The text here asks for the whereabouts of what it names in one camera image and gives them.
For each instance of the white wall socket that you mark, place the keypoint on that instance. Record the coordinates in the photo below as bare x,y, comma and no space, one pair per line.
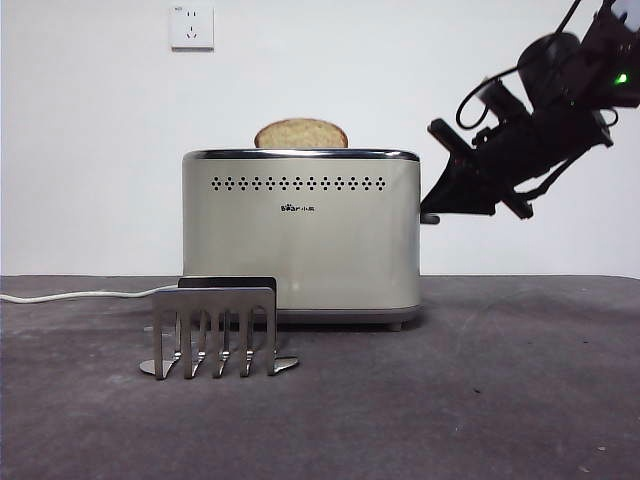
192,29

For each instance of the brown wholegrain bread slice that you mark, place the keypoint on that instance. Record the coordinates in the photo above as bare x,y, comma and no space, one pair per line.
300,135

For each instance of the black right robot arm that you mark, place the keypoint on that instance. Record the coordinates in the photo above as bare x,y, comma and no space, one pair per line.
550,135

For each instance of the cream toaster with chrome top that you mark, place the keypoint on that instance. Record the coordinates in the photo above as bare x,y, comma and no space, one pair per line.
325,250

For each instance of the silver metal toast rack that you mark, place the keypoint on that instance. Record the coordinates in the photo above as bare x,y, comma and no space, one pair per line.
215,302

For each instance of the grey toaster lever knob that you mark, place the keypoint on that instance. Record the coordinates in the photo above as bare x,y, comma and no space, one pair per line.
434,219

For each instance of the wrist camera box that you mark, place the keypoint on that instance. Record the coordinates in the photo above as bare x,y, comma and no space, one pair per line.
500,97

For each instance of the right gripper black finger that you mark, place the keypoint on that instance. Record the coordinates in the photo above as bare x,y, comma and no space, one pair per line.
465,202
450,182

